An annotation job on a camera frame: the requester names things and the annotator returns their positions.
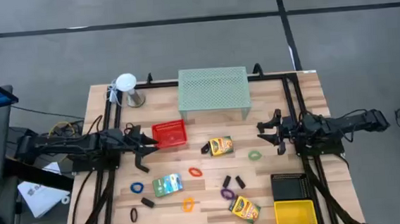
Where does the white lamp with metal base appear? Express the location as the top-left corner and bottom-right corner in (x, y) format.
(115, 71), (147, 109)

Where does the white adapter with cable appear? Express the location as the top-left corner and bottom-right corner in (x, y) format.
(105, 80), (123, 106)

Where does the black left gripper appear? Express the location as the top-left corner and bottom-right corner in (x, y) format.
(115, 123), (161, 168)

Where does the black mesh tray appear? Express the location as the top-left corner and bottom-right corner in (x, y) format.
(270, 170), (313, 203)

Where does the orange coil wristband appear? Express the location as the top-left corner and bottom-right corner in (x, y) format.
(188, 166), (204, 178)

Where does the white printed booklet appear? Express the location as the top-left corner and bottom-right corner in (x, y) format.
(16, 177), (73, 220)

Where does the yellow plastic bin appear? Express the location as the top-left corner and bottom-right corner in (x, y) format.
(273, 198), (319, 224)

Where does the black block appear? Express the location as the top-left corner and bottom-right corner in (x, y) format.
(140, 197), (156, 209)

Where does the green coil wristband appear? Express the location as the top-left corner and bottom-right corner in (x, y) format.
(247, 149), (263, 161)

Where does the red plastic basket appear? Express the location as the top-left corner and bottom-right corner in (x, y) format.
(151, 118), (189, 150)

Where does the small white paper sheet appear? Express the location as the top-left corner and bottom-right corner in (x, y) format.
(42, 161), (63, 176)

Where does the blue coil wristband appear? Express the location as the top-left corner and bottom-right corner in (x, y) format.
(130, 181), (145, 195)

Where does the green mesh shelf riser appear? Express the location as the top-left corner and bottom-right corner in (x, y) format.
(175, 65), (254, 125)

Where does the black aluminium table frame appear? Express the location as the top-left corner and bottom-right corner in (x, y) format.
(51, 56), (371, 224)

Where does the yellow cable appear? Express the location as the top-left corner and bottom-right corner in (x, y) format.
(47, 120), (77, 139)

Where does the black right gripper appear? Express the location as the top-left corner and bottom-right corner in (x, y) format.
(255, 107), (308, 157)

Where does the purple coil wristband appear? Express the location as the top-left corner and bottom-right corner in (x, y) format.
(220, 187), (237, 201)

